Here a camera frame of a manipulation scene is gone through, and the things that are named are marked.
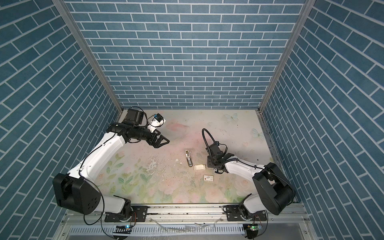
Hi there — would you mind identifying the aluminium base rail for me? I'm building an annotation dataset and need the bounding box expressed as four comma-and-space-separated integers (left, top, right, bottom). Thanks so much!
53, 204, 317, 240

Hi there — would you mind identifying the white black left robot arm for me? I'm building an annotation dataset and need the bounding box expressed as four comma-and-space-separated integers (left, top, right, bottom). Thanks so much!
53, 107, 170, 221

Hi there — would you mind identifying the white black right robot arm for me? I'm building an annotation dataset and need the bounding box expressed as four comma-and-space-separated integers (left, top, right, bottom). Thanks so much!
206, 142, 296, 220

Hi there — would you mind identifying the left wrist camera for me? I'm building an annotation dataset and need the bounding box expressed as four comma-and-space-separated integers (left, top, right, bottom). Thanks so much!
147, 114, 166, 133

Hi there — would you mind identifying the black corrugated cable conduit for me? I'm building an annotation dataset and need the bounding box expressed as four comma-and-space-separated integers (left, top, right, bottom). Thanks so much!
201, 128, 218, 154

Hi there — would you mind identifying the beige stapler base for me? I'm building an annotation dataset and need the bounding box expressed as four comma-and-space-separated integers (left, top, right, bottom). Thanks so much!
185, 150, 193, 167

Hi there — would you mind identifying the white staple box sleeve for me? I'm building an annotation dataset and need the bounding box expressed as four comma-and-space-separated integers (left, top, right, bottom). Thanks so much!
203, 175, 214, 182

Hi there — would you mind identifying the open staple box tray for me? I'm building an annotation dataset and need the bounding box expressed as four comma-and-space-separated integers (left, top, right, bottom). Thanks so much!
194, 164, 206, 171

